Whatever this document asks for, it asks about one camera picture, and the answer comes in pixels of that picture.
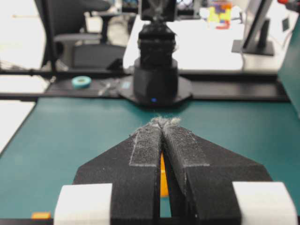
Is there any black office chair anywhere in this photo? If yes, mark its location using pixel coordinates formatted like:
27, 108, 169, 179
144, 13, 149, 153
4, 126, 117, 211
35, 0, 125, 70

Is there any black monitor stand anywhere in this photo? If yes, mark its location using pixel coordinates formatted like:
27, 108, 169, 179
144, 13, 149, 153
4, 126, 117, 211
232, 0, 274, 56

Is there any black aluminium frame rail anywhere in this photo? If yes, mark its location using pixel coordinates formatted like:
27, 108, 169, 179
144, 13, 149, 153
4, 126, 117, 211
0, 70, 290, 107

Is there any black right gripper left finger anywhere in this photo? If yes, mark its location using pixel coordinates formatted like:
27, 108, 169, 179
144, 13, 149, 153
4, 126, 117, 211
54, 125, 162, 225

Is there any small orange piece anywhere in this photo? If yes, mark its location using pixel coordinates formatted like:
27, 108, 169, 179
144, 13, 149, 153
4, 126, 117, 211
31, 212, 52, 220

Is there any colourful toy block stack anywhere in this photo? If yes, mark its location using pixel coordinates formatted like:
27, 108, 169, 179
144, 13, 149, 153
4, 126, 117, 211
207, 0, 233, 30

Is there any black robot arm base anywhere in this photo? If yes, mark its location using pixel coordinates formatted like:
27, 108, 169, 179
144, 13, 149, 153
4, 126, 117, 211
117, 0, 192, 106

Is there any orange wooden block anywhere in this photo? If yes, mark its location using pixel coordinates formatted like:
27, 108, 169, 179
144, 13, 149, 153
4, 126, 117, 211
160, 153, 169, 197

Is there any teal tape roll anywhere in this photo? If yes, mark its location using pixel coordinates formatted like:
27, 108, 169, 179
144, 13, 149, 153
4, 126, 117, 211
71, 76, 91, 89

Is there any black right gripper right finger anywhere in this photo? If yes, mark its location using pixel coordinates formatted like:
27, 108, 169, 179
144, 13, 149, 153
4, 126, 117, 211
162, 122, 298, 225

